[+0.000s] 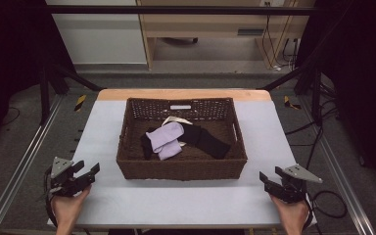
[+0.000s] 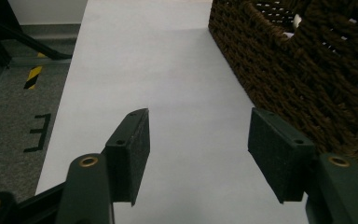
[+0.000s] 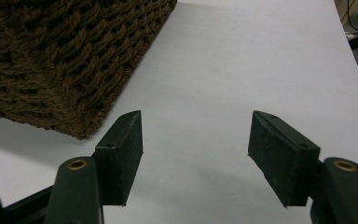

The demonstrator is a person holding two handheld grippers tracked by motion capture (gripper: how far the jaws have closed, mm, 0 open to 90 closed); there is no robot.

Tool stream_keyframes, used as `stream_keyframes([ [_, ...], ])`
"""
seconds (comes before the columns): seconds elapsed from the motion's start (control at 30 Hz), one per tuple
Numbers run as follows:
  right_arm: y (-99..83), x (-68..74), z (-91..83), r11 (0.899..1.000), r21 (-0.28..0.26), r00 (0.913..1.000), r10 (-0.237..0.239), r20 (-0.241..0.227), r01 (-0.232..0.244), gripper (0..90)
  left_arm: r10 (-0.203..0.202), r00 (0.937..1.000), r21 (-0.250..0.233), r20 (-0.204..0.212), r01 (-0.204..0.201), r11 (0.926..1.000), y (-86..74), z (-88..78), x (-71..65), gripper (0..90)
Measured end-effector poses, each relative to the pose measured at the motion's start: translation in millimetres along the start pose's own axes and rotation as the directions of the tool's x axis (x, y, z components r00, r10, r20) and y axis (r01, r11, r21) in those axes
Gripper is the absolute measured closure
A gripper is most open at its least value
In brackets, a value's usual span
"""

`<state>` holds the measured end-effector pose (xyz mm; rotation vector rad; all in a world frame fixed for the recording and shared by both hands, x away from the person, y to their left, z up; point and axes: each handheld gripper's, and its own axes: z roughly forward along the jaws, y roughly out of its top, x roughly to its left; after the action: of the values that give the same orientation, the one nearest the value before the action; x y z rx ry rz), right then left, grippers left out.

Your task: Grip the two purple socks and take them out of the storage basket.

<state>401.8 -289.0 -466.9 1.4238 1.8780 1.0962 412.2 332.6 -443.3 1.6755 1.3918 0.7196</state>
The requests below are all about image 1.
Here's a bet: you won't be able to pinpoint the person's right hand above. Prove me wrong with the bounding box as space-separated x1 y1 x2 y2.
269 194 311 229

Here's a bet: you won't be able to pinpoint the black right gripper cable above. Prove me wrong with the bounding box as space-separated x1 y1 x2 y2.
303 190 349 235

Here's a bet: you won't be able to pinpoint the black frame crossbar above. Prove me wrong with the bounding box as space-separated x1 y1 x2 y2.
44 4 319 17

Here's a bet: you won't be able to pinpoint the white table mat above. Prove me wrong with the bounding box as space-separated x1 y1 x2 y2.
46 99 318 230

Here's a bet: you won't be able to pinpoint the metal floor rail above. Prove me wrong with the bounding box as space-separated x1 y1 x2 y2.
297 96 376 235
0 93 66 235

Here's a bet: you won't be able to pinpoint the thin black floor cable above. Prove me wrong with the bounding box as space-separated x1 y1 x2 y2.
0 106 22 127

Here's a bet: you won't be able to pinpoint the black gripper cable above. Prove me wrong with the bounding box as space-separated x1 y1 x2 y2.
43 165 59 229
303 190 349 235

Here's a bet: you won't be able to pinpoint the white cabinet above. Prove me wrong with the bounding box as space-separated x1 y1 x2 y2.
44 0 149 66

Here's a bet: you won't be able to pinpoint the yellow black tape strip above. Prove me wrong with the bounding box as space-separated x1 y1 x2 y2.
73 94 88 113
283 95 303 111

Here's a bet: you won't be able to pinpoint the black wall cables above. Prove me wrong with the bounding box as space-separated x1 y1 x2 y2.
263 1 300 71

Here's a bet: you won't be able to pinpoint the wooden table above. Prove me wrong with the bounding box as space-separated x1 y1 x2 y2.
96 88 273 103

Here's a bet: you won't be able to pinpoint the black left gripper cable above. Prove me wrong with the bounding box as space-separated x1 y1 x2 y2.
43 165 59 229

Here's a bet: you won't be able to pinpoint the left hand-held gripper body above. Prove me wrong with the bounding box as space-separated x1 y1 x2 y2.
45 156 96 198

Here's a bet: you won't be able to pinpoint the black floor cables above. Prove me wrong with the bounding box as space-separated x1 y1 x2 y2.
284 82 341 170

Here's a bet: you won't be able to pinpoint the brown wicker basket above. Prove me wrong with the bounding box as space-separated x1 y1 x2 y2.
116 96 249 182

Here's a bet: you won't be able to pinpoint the purple sock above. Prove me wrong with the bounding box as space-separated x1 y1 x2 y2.
145 121 186 154
157 139 183 162

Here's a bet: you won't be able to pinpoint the yellow cable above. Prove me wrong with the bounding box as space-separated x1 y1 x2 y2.
261 0 300 69

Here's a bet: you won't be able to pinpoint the person's left hand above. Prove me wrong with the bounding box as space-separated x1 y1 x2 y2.
50 185 93 228

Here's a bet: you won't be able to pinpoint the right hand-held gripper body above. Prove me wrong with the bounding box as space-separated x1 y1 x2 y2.
267 164 324 205

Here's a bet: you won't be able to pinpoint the black curtain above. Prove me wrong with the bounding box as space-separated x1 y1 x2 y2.
0 0 77 155
295 0 376 190

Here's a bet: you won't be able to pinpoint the beige sock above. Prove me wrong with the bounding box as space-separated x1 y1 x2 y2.
161 116 194 129

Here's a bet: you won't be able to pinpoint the black frame stand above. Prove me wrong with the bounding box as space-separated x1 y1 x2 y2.
258 63 326 127
38 62 104 126

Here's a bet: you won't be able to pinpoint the black sock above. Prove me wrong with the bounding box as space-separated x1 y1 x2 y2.
177 123 232 161
139 130 160 162

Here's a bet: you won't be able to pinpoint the wooden desk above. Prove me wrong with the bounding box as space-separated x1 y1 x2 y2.
135 0 318 71

